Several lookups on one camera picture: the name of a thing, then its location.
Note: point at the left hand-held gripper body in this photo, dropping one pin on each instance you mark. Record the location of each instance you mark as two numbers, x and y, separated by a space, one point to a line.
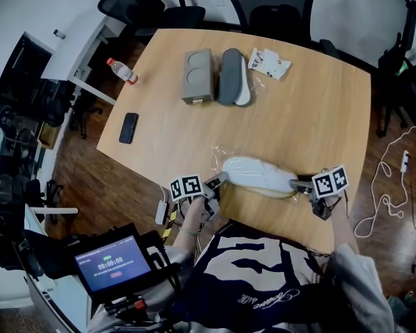
187 187

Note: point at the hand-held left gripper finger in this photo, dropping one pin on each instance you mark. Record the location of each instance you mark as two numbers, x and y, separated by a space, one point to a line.
219 178

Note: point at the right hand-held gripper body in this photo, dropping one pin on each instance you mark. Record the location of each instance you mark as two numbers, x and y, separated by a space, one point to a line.
330 182

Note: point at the clear plastic bag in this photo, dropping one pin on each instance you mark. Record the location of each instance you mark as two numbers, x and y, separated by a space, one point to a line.
218 158

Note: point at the white footwear slipper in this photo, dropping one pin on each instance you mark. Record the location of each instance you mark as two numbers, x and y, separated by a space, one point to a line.
260 175

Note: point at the white-soled footwear slipper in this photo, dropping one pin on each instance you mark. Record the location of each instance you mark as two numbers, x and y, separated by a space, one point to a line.
245 89

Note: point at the grey-soled footwear slipper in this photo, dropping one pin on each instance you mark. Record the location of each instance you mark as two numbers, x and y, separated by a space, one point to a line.
229 75

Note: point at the person's right forearm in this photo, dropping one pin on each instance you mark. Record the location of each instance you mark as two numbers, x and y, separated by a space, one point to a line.
341 224

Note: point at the person's left forearm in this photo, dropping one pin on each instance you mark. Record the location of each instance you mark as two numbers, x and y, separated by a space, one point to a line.
191 220

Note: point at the white power adapter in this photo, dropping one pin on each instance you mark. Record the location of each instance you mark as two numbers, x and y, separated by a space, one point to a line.
161 212

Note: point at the green wristband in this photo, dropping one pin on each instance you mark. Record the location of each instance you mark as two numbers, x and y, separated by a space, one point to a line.
190 232

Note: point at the white power strip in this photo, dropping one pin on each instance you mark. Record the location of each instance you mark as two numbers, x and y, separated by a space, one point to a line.
405 161

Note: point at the black smartphone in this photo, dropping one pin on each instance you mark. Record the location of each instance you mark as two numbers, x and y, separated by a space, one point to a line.
128 128

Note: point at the person's navy printed shirt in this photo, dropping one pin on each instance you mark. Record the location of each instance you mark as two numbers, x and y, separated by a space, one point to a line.
263 279

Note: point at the grey box with round holes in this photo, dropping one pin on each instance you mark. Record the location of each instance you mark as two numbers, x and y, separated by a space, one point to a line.
197 78

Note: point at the empty clear plastic wrapper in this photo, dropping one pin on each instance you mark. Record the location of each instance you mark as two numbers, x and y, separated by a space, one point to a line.
258 83

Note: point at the black monitor with screen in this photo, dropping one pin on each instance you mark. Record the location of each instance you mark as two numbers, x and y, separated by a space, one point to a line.
112 263

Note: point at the white printed packet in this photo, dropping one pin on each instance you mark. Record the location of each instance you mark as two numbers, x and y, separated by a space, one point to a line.
268 64

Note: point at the red-capped water bottle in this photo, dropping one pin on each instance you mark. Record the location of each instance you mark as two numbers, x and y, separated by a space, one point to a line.
123 71

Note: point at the black folding chair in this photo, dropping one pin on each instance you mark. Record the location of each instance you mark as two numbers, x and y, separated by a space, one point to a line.
407 64

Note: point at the small cardboard box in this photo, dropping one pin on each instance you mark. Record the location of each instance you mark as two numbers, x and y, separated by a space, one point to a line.
48 136

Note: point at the white desk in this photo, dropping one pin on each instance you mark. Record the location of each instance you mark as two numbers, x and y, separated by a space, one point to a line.
73 61

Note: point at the black mesh office chair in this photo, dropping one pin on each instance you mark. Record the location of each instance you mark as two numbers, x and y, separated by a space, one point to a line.
274 9

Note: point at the black office chair with armrest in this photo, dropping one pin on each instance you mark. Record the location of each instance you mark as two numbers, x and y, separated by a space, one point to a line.
142 5

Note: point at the black camera rig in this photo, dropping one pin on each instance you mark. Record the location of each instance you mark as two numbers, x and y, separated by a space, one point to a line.
125 307

